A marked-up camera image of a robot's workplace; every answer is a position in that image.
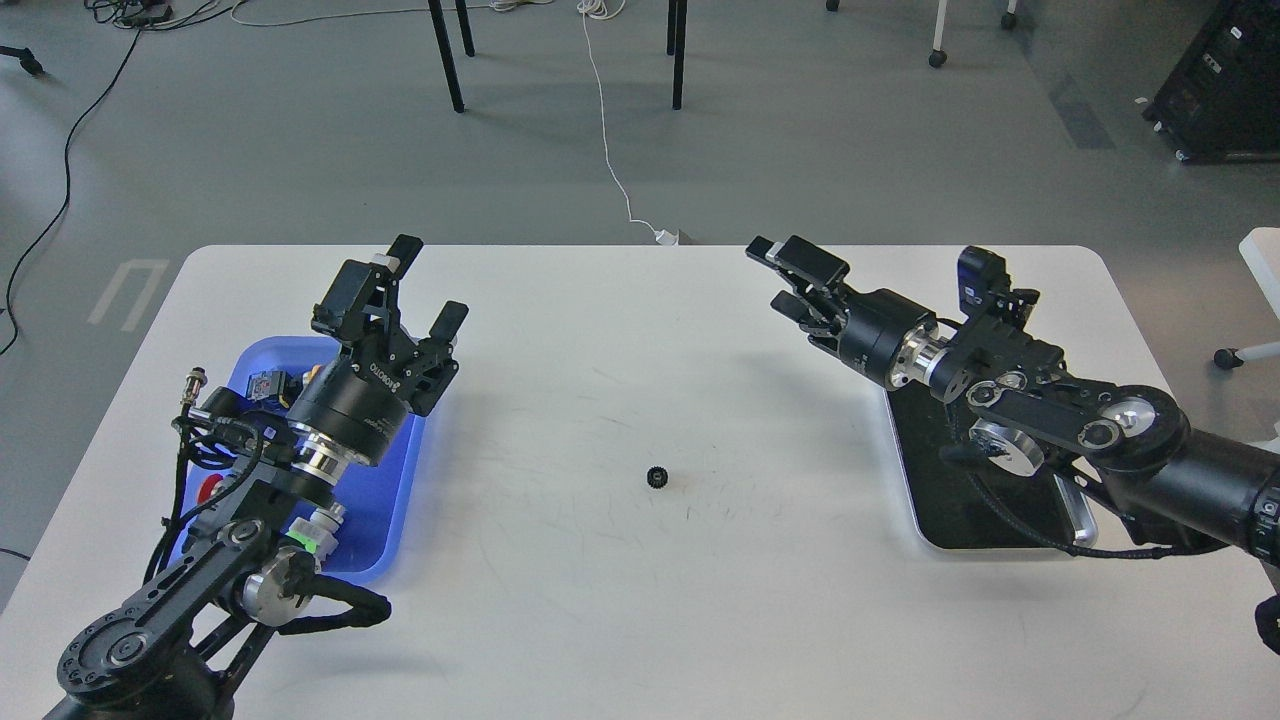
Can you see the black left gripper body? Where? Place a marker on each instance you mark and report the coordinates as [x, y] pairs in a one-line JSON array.
[[353, 403]]

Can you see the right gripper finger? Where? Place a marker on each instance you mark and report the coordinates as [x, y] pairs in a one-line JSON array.
[[815, 275], [822, 316]]

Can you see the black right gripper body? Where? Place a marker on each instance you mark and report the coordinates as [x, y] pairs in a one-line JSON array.
[[889, 339]]

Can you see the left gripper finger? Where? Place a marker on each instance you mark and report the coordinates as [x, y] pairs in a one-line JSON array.
[[425, 372], [360, 310]]

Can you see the small black gear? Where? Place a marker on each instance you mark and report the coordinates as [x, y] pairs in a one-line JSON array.
[[657, 477]]

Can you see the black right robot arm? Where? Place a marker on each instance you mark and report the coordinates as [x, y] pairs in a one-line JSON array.
[[1179, 491]]

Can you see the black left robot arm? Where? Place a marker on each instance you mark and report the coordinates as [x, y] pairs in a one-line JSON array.
[[182, 644]]

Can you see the green plastic part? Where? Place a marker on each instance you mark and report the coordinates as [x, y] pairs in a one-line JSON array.
[[306, 540]]

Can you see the red button part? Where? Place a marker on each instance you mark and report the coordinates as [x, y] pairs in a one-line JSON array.
[[210, 487]]

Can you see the silver cylindrical connector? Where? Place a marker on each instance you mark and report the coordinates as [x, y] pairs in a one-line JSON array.
[[196, 380]]

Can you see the silver metal tray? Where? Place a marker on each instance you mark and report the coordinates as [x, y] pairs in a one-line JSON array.
[[948, 511]]

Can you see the white chair base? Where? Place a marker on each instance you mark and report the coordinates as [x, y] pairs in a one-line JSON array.
[[901, 17]]

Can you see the black table leg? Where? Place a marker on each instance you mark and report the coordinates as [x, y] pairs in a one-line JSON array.
[[676, 33], [443, 41]]

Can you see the white rolling chair leg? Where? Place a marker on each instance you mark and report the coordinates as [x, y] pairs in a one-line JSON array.
[[1260, 252]]

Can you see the black equipment case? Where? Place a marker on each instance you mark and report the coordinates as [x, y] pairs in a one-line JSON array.
[[1220, 103]]

